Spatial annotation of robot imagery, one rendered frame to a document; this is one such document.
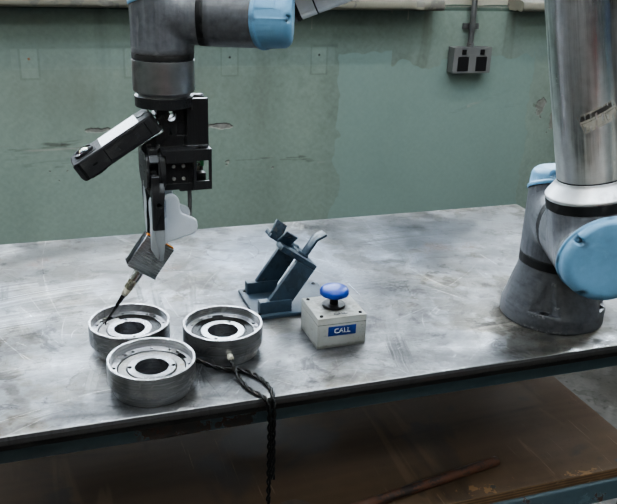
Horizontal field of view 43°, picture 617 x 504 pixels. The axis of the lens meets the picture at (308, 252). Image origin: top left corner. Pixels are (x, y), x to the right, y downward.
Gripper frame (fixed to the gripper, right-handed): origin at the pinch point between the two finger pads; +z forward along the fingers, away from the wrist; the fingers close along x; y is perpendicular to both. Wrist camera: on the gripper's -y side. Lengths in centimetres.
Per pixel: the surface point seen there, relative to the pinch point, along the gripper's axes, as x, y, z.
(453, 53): 150, 128, -3
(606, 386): 79, 155, 93
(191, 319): -2.5, 4.3, 9.8
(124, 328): -0.2, -4.3, 11.1
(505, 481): -14, 50, 38
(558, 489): -16, 59, 40
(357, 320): -9.4, 25.6, 9.5
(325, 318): -9.3, 21.0, 8.6
